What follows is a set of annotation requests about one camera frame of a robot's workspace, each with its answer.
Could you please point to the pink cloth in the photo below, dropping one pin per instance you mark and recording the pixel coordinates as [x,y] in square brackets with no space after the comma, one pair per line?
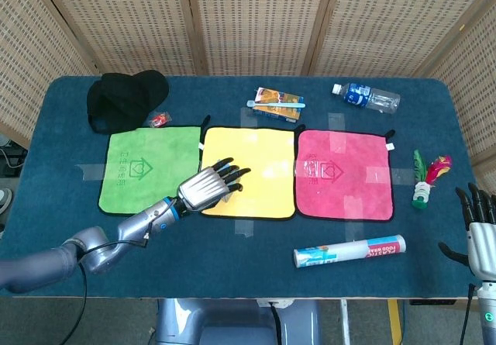
[356,159]

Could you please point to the black cap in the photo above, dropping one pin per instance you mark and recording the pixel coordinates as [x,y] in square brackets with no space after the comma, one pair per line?
[124,101]

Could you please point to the light blue toothbrush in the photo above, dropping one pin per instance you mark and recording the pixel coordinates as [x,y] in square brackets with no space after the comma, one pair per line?
[277,105]

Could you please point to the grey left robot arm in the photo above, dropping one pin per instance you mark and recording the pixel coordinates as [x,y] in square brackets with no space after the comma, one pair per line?
[97,250]

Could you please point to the woven folding screen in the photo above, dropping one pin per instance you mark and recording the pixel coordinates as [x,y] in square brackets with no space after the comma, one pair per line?
[248,19]

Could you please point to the white table leg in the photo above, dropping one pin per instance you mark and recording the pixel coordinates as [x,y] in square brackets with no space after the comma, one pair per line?
[343,319]

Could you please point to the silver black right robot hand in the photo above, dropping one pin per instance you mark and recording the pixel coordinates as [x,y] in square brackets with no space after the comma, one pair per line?
[480,240]

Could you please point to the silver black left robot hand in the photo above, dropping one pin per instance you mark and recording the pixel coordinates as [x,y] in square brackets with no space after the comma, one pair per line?
[201,192]

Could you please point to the clear tape strip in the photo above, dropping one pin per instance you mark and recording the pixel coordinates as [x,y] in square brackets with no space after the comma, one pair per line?
[244,227]
[352,229]
[336,120]
[403,175]
[91,171]
[248,118]

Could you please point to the clear water bottle blue label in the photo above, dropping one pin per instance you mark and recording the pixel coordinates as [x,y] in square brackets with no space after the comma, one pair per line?
[364,96]

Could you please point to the feather shuttlecock green base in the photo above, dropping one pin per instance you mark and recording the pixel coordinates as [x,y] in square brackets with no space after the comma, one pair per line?
[424,190]

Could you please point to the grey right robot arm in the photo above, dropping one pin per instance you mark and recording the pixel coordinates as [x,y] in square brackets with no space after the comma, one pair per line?
[487,314]

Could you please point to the orange toothpaste box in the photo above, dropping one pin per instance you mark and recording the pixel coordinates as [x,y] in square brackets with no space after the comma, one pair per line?
[283,114]

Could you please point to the plastic food wrap roll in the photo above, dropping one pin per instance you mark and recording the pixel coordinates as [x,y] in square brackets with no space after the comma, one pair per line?
[348,252]

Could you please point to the green cloth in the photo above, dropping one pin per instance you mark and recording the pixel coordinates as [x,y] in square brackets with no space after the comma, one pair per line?
[155,151]

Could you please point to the yellow cloth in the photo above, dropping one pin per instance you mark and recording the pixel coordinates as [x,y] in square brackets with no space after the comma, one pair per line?
[259,182]

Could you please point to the small red candy wrapper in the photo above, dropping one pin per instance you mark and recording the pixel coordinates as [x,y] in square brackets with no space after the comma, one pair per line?
[159,119]

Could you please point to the grey robot torso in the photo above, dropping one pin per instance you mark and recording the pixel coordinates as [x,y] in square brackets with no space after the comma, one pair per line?
[232,323]

